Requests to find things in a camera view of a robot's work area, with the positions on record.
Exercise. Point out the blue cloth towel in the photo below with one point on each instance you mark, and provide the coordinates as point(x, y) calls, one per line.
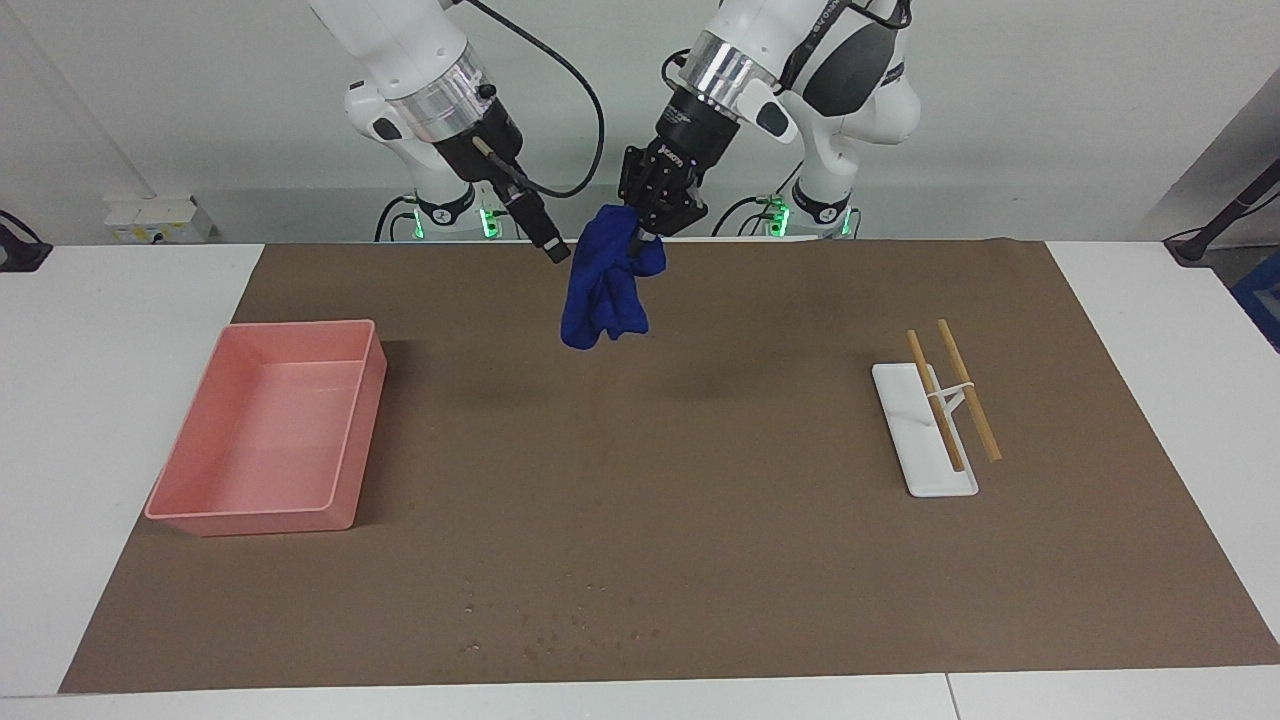
point(605, 290)

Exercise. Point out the black clamp base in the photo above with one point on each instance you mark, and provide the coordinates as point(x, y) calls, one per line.
point(20, 250)

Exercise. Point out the black stand pole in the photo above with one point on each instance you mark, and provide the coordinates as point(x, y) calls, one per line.
point(1225, 215)

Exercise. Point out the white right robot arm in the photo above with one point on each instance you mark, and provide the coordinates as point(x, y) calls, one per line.
point(400, 40)

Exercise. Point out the white power outlet box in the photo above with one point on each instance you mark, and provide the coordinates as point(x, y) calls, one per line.
point(150, 215)

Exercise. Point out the blue crate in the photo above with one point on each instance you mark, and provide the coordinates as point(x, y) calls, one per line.
point(1265, 300)

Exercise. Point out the pink plastic bin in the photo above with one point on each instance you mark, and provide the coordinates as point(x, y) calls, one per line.
point(270, 430)

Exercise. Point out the white towel rack base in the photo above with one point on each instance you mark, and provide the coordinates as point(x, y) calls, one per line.
point(935, 475)

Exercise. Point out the brown table mat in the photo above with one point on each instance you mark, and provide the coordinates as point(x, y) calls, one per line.
point(650, 500)

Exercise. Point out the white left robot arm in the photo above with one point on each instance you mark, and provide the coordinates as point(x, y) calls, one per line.
point(760, 25)

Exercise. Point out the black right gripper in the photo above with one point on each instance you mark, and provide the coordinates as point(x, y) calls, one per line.
point(485, 150)

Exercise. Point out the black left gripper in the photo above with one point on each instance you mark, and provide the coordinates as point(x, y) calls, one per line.
point(690, 140)

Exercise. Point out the wooden rack rod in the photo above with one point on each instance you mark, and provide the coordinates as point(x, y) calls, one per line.
point(975, 400)
point(925, 375)

